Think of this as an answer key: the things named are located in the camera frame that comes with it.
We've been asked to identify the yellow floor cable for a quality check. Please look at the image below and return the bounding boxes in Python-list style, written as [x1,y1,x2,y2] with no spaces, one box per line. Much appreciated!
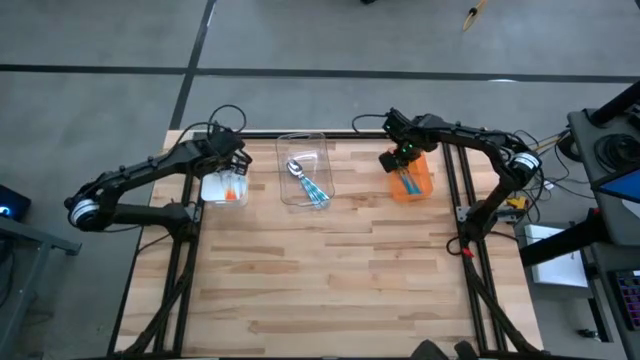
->
[529,130,571,169]

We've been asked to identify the black diagonal beam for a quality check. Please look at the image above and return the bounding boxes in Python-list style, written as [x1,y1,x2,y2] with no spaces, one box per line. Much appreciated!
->
[518,207,640,269]

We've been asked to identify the white plastic bin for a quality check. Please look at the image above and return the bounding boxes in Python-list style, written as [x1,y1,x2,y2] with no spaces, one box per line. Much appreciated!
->
[200,167,250,209]

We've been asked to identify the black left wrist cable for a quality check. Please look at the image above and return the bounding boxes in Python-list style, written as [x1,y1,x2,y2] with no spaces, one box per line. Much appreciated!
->
[174,103,249,146]

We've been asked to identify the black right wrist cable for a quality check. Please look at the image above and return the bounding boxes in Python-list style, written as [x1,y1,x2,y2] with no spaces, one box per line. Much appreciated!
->
[351,113,390,135]

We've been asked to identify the black device blue lights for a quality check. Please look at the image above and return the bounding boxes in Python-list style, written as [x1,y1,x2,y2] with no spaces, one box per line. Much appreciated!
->
[0,184,32,224]

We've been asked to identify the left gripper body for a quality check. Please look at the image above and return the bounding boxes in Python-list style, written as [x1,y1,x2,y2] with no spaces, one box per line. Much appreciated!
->
[202,123,254,176]

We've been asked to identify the grey metal stand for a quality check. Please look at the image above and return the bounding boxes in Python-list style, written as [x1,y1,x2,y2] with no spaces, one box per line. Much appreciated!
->
[0,214,82,360]

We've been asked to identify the coiled black cable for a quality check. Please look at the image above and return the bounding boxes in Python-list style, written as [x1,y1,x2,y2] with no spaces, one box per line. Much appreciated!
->
[593,132,640,174]

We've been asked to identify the orange plastic bin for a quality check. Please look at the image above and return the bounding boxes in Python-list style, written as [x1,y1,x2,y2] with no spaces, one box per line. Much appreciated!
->
[388,152,435,204]

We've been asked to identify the black equipment cart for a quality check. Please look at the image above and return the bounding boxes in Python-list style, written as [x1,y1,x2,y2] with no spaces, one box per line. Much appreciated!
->
[567,79,640,201]

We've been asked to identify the teal-patterned handle silver spoon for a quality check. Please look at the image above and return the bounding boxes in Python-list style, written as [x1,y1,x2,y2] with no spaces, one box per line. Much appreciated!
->
[299,174,332,207]
[294,169,331,209]
[292,167,326,207]
[286,159,321,206]

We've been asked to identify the blue panel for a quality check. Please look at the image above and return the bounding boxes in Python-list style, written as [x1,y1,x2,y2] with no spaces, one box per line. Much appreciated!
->
[597,169,640,205]

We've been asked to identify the keypad with coloured keys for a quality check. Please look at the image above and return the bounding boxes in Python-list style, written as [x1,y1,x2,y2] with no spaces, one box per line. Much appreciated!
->
[613,269,640,331]

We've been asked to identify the clear plastic bin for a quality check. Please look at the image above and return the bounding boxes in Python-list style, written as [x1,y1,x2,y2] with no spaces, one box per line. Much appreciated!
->
[275,132,337,211]

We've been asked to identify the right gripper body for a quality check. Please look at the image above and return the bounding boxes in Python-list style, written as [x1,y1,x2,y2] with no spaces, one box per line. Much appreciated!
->
[378,107,431,175]

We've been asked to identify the white box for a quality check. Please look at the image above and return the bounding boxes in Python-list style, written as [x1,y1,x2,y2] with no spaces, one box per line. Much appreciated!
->
[523,223,590,289]

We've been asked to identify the yellow looped cord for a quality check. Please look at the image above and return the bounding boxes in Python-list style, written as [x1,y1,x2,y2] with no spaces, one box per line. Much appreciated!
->
[462,0,489,32]

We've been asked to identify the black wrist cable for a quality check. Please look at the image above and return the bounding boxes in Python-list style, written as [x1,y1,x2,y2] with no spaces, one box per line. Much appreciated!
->
[174,103,249,146]
[351,113,390,135]

